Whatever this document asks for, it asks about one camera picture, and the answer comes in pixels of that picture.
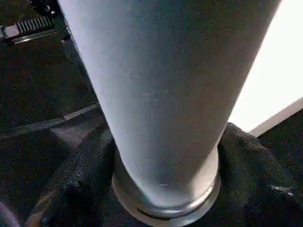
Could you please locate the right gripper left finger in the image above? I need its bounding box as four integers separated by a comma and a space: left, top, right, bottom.
30, 127, 120, 227

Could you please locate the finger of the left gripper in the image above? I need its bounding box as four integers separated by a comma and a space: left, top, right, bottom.
53, 23, 102, 107

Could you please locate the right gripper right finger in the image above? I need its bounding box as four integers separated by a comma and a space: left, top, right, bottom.
205, 122, 303, 227

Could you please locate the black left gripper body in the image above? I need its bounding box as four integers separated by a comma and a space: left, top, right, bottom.
0, 0, 71, 46

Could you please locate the white plastic table leg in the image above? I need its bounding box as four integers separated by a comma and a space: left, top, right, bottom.
56, 0, 284, 213

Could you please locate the white plastic table top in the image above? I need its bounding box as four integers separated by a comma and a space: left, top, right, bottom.
111, 0, 303, 227

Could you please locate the black mat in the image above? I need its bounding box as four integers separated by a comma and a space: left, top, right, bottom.
0, 0, 303, 227

